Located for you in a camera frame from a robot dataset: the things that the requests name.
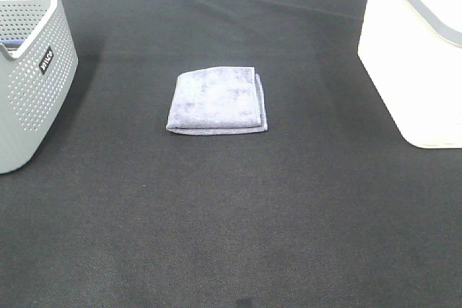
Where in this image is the lavender towel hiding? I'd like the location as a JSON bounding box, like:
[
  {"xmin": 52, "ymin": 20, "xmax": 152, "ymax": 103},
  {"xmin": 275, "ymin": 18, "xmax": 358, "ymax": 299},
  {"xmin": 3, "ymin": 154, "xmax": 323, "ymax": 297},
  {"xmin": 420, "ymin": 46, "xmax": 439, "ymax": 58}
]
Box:
[{"xmin": 166, "ymin": 66, "xmax": 268, "ymax": 136}]

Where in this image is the black table cloth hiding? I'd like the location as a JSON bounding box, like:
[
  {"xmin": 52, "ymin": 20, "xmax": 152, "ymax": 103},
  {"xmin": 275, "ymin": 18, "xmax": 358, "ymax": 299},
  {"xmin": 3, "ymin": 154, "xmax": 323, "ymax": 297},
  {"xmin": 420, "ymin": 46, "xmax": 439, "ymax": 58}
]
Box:
[{"xmin": 1, "ymin": 0, "xmax": 461, "ymax": 307}]

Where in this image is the white storage bin grey rim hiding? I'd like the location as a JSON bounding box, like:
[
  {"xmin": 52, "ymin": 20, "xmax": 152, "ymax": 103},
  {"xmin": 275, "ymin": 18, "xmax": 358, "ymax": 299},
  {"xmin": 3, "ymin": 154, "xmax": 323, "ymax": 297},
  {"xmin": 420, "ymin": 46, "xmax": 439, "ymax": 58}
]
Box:
[{"xmin": 358, "ymin": 0, "xmax": 461, "ymax": 149}]

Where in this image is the grey perforated laundry basket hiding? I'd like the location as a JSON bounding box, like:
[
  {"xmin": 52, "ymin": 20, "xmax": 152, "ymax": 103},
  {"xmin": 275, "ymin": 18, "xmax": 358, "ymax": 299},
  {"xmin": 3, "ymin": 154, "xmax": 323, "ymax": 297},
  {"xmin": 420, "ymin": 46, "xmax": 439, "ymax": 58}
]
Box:
[{"xmin": 1, "ymin": 0, "xmax": 78, "ymax": 174}]

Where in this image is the blue cloth in basket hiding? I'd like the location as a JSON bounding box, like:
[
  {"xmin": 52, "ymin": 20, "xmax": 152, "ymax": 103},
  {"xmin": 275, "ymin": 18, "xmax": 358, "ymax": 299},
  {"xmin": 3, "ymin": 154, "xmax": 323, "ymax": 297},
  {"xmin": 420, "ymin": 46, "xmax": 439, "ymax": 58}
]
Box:
[{"xmin": 0, "ymin": 38, "xmax": 24, "ymax": 50}]

